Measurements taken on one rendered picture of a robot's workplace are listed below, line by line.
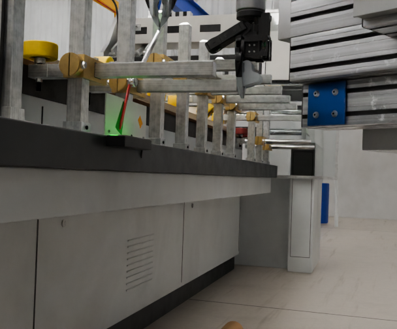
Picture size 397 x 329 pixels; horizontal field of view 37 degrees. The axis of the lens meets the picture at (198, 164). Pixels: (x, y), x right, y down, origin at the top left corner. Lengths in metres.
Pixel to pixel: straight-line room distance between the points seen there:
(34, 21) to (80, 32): 11.47
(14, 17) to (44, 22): 11.56
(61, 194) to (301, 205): 2.85
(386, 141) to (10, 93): 0.72
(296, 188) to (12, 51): 3.08
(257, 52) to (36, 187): 0.64
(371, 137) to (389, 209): 9.02
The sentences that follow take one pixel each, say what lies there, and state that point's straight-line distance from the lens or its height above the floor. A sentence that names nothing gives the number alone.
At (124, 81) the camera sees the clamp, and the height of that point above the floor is 0.85.
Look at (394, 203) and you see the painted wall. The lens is 10.27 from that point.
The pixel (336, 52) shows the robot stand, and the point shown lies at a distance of 1.17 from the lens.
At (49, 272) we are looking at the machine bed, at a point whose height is 0.34.
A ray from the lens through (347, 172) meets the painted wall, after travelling 10.29.
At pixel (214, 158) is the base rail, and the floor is 0.68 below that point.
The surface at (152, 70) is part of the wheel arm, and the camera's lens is 1.28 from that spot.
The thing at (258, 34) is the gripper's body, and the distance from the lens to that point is 1.49.
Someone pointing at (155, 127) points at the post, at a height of 0.75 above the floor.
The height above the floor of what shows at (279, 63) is 1.39.
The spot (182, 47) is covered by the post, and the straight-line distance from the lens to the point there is 2.03.
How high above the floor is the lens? 0.62
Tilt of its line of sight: 1 degrees up
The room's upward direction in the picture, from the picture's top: 2 degrees clockwise
